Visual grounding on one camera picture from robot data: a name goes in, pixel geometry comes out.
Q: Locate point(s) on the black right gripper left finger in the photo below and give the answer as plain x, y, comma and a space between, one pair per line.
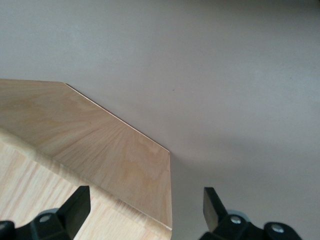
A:
75, 207

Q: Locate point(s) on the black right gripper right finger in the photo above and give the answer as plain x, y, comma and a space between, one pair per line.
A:
225, 227

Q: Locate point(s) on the light wooden drawer cabinet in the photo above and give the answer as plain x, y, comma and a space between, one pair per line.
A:
100, 150

